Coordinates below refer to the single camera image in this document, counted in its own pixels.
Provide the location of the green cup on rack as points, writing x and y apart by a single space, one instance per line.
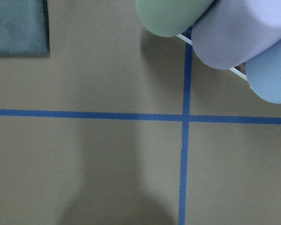
168 18

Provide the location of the purple cup on rack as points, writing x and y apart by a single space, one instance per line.
232 32

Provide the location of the blue cup on rack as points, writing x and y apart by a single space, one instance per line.
263 73

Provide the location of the folded grey cloth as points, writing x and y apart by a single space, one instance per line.
24 27

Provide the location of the white wire cup rack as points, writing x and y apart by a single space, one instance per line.
234 70

